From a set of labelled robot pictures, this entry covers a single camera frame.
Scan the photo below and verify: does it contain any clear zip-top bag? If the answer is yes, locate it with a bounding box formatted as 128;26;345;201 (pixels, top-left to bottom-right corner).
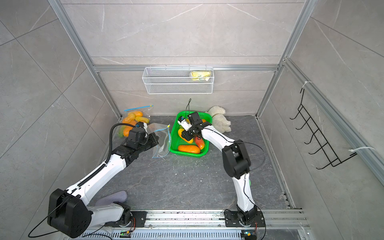
148;123;172;159
117;105;154;138

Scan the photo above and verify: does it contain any yellow orange mango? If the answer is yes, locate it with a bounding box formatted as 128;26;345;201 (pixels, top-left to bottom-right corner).
122;113;136;124

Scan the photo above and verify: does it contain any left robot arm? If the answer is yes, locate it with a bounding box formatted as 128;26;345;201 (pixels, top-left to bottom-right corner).
44;122;159;238

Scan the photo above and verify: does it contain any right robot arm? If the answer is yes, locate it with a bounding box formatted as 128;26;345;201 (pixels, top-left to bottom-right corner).
178;104;266;227

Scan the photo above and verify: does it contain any red mango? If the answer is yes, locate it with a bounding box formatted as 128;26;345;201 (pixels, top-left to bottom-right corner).
195;136;205;150

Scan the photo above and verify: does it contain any orange mango at basket front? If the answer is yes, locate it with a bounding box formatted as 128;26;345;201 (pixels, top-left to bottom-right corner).
178;145;201;154

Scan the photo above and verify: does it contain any green plastic basket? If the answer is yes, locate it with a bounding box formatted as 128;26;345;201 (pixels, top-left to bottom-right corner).
169;110;210;158

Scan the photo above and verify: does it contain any white plush toy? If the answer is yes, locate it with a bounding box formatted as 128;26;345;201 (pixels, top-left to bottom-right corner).
207;106;232;134

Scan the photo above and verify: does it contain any grey purple cloth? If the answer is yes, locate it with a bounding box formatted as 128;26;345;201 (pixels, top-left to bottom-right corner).
95;191;128;207

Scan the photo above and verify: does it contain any yellow sponge in wire basket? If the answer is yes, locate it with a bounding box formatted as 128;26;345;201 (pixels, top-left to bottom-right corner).
190;71;212;82

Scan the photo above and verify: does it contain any white wire wall basket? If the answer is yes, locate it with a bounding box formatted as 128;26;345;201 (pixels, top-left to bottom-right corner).
142;66;215;95

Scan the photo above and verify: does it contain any metal base rail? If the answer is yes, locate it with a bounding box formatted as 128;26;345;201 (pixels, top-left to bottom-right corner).
79;210;314;240

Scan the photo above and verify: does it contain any black wall hook rack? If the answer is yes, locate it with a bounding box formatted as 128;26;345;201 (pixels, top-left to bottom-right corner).
290;89;358;170

